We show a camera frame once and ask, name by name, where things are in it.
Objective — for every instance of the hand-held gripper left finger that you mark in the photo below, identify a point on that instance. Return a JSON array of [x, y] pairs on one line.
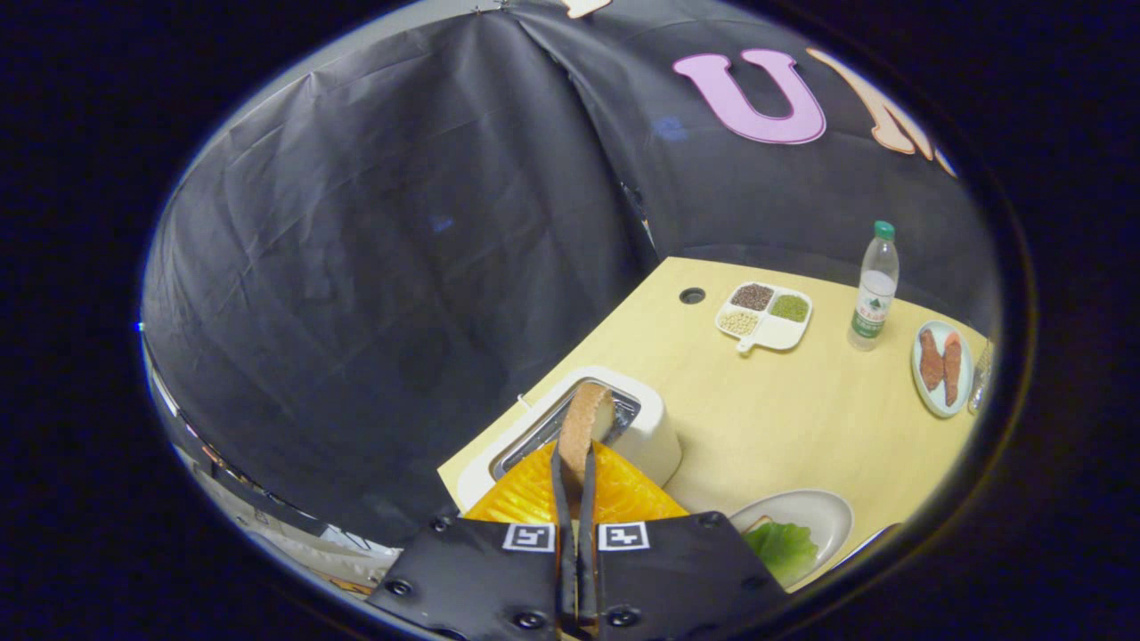
[[481, 579]]

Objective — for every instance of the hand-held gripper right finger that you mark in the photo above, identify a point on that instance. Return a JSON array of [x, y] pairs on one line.
[[677, 579]]

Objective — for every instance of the green lettuce leaf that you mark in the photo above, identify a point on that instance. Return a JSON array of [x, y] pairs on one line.
[[784, 552]]

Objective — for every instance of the brown crust toast slice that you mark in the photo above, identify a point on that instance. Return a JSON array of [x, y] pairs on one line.
[[579, 427]]

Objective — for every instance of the white toaster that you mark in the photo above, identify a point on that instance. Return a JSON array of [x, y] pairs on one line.
[[655, 436]]

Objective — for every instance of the large round beige plate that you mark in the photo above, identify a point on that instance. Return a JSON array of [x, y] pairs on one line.
[[824, 516]]

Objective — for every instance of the white divided seasoning tray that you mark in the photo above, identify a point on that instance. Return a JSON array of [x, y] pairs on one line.
[[775, 334]]

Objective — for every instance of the pale green oval plate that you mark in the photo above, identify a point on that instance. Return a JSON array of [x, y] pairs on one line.
[[931, 401]]

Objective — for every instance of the clear plastic water bottle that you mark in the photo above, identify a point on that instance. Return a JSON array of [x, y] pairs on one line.
[[875, 294]]

